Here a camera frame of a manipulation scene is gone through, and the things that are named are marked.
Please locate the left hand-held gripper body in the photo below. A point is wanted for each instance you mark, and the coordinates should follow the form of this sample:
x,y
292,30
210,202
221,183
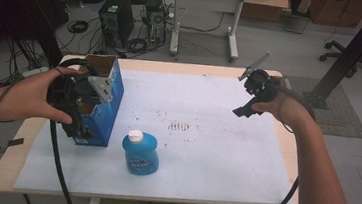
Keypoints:
x,y
66,92

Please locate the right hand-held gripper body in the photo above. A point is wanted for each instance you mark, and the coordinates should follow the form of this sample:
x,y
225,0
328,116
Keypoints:
x,y
261,86

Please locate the blue cardboard box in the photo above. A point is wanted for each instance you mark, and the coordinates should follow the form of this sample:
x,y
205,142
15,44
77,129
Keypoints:
x,y
105,115

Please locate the blue bottle with white cap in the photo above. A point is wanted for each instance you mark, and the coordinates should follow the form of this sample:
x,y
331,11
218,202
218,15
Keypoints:
x,y
141,155

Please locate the person's right hand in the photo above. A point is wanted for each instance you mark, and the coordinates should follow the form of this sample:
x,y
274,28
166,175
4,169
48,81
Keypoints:
x,y
282,105

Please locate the person's left hand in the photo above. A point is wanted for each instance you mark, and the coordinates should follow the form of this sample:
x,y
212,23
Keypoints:
x,y
30,97

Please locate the white power strip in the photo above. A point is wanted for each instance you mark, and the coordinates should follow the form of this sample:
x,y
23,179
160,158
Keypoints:
x,y
36,71

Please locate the white table mat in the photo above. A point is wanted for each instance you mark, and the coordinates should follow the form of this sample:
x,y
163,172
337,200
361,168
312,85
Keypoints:
x,y
203,164

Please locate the black tape strip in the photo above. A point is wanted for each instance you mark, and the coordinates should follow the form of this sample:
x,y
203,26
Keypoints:
x,y
14,143

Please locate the brown cardboard box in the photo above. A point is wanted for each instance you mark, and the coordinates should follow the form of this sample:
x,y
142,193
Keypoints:
x,y
265,9

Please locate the grey floor mat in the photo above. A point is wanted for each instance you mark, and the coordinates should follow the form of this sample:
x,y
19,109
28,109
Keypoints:
x,y
341,120

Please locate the black computer tower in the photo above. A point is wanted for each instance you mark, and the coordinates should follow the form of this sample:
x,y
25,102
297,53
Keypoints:
x,y
116,18

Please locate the black office chair base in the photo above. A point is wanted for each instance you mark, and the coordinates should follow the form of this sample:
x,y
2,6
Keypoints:
x,y
347,57

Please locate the white desk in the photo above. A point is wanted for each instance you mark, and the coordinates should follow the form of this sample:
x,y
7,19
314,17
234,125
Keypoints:
x,y
208,4

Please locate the wooden cabinet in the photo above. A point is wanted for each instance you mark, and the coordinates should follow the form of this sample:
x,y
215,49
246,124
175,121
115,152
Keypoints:
x,y
342,10

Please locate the open computer tower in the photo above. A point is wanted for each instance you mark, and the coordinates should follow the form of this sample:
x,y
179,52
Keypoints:
x,y
156,21

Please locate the black metal post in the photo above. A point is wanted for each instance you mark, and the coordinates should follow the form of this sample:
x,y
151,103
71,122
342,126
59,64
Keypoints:
x,y
358,45

